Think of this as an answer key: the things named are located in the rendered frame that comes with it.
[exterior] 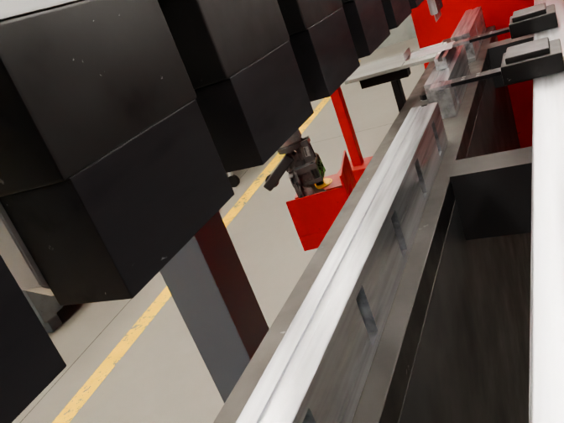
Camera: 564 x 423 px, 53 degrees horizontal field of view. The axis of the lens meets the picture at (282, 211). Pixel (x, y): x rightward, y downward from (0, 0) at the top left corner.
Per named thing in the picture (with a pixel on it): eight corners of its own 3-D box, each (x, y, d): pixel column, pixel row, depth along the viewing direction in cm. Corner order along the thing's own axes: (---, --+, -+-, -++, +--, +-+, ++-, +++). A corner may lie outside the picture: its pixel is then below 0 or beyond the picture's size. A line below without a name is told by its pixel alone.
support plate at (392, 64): (360, 68, 180) (359, 65, 179) (444, 44, 167) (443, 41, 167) (345, 85, 165) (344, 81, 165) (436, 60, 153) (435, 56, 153)
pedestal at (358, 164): (350, 177, 388) (310, 59, 358) (385, 170, 376) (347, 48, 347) (342, 190, 371) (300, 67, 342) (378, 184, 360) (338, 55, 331)
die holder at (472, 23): (471, 33, 230) (465, 10, 226) (486, 29, 227) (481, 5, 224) (456, 65, 189) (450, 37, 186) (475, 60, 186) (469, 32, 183)
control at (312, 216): (311, 219, 171) (292, 164, 165) (363, 206, 167) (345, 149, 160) (304, 251, 153) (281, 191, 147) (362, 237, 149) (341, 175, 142)
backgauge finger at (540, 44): (436, 87, 129) (430, 65, 128) (562, 55, 117) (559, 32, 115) (428, 103, 120) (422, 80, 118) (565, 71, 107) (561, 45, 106)
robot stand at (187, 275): (232, 422, 203) (141, 234, 176) (250, 386, 218) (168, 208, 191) (278, 420, 196) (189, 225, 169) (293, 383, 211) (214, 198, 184)
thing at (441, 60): (446, 52, 167) (443, 42, 166) (456, 49, 166) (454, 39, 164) (436, 70, 151) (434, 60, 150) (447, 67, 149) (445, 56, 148)
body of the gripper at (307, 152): (324, 183, 145) (305, 141, 141) (294, 194, 148) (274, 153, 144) (326, 172, 152) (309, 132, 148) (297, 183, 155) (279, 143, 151)
